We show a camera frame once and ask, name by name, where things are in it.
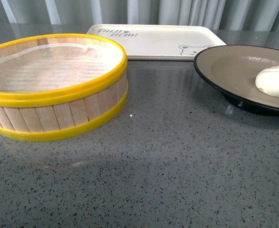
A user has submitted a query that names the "beige plate with black rim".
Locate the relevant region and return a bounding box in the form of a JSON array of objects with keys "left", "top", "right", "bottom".
[{"left": 194, "top": 45, "right": 279, "bottom": 116}]

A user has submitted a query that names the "white steamed bun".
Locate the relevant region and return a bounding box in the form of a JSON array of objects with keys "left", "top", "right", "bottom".
[{"left": 255, "top": 66, "right": 279, "bottom": 98}]

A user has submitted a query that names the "white bear print tray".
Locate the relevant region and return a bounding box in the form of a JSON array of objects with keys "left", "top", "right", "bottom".
[{"left": 87, "top": 24, "right": 225, "bottom": 61}]

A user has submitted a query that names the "yellow rimmed wooden steamer basket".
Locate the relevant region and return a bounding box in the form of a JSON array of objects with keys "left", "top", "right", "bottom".
[{"left": 0, "top": 33, "right": 128, "bottom": 142}]

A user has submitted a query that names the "white steamer cloth liner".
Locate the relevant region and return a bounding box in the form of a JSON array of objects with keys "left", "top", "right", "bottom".
[{"left": 0, "top": 44, "right": 123, "bottom": 93}]

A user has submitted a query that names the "grey pleated curtain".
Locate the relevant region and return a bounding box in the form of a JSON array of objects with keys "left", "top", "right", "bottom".
[{"left": 0, "top": 0, "right": 279, "bottom": 32}]

